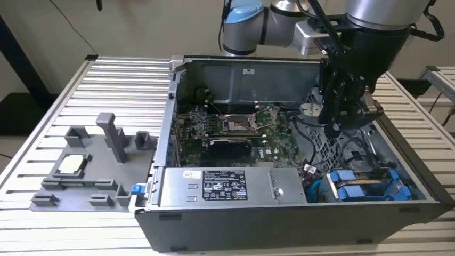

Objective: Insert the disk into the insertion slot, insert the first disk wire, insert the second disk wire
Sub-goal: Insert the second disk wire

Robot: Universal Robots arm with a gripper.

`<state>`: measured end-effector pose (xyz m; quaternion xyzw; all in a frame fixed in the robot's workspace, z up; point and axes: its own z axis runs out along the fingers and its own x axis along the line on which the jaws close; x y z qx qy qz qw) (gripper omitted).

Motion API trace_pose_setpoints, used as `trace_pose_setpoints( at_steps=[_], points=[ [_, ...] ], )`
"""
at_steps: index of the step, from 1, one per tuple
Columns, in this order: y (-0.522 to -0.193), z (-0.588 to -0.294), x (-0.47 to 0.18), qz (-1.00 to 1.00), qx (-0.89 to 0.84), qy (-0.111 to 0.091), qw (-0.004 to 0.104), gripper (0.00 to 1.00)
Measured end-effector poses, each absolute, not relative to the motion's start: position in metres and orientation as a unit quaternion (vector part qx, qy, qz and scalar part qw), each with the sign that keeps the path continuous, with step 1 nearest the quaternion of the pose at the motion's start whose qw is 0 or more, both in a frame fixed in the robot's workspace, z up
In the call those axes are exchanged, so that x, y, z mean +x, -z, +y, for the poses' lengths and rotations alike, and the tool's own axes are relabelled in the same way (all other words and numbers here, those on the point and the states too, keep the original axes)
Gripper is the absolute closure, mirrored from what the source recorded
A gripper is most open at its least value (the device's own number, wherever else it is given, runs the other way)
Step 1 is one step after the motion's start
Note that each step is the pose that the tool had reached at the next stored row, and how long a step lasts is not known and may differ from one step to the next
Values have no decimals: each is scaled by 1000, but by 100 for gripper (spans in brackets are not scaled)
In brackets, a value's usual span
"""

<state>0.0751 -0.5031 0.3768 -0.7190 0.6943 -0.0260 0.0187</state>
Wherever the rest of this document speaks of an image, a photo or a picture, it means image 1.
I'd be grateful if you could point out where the hard disk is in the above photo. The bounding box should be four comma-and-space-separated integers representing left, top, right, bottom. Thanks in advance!
329, 168, 415, 202

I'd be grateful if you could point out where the thin metal locking lever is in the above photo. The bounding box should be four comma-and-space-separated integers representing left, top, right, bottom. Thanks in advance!
207, 98, 230, 118
253, 105, 274, 119

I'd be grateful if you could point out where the green motherboard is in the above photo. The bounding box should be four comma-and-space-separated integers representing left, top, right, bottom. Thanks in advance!
177, 102, 303, 168

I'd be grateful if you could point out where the CPU socket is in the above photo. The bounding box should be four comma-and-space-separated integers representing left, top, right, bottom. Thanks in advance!
215, 113, 263, 134

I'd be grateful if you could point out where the black graphics card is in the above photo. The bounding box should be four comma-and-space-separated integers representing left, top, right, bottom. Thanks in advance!
201, 137, 254, 166

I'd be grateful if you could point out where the silver power supply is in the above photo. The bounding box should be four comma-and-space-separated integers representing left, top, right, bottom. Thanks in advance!
159, 167, 307, 207

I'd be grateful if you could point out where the grey PC case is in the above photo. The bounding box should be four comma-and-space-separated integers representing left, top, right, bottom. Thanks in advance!
134, 54, 455, 253

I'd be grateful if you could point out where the grey parts rack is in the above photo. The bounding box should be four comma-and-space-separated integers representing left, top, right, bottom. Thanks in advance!
30, 111, 159, 213

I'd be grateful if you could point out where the silver CPU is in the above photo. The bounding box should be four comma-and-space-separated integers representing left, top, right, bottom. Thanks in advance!
59, 155, 90, 174

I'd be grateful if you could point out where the black floor stand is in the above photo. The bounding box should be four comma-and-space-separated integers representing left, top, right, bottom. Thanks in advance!
0, 14, 63, 135

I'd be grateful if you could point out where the aluminium frame table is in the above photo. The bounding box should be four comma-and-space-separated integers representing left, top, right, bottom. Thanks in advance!
419, 65, 455, 107

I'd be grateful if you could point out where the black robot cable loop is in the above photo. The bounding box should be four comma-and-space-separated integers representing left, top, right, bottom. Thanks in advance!
409, 0, 446, 42

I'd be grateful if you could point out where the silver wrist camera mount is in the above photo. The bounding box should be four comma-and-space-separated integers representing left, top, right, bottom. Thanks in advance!
294, 14, 357, 57

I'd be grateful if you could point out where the flat black disk wire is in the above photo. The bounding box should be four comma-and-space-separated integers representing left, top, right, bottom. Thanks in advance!
287, 108, 321, 166

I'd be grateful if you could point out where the black cable with connector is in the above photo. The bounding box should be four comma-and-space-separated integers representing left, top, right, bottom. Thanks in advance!
337, 132, 371, 162

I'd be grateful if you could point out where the blue data cable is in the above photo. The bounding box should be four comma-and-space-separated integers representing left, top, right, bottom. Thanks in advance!
306, 178, 330, 202

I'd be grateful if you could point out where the thin black wall cable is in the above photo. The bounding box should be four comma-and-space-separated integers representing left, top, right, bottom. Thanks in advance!
48, 0, 98, 57

